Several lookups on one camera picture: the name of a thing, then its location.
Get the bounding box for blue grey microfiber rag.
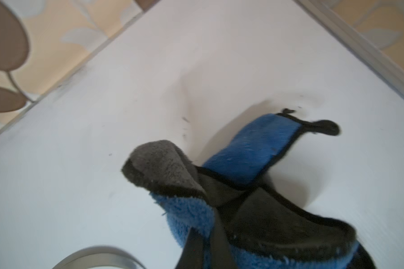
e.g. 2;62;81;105
122;109;375;269

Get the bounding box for sickle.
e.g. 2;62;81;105
53;245;145;269

